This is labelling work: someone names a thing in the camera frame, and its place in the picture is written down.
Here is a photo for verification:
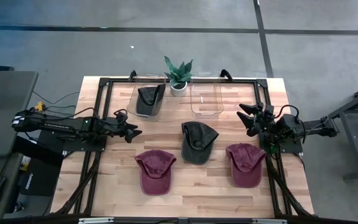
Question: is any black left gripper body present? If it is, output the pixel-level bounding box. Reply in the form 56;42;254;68
103;109;131;140

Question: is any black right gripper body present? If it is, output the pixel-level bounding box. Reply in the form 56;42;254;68
246;104;277;138

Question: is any clear plastic bin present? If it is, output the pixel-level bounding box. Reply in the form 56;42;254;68
126;72;168;123
190;73;225;121

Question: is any dark grey baseball cap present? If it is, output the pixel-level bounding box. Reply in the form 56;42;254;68
134;83;167;118
181;121;220;166

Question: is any maroon baseball cap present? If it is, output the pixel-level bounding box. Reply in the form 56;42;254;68
225;142;267;189
134;149;177;197

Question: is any white plant pot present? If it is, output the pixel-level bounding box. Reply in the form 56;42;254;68
170;81;188;98

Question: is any green leafy plant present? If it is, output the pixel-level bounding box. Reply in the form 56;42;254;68
163;55;195;89

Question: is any black computer case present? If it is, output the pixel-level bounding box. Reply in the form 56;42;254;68
12;136;65;197

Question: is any grey desk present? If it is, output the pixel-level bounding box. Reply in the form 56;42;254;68
0;70;40;157

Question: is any black aluminium table frame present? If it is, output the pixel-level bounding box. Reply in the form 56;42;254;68
53;68;316;222

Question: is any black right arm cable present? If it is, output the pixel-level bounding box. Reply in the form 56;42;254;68
273;105;301;124

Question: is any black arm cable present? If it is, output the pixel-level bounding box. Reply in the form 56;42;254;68
26;106;129;123
273;105;301;124

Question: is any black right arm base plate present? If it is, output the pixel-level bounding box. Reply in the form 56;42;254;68
259;132;304;155

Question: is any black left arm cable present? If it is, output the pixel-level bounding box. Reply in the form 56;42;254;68
26;106;129;123

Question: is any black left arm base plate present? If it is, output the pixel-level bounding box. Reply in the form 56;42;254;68
37;128;108;154

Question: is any thin black floor cable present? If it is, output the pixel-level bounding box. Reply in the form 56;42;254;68
31;90;81;106

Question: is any dark metal cart frame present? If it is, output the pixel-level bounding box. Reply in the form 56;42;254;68
328;79;358;181

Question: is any silver metal bracket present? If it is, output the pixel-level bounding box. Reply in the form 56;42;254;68
78;217;115;224
251;218;288;224

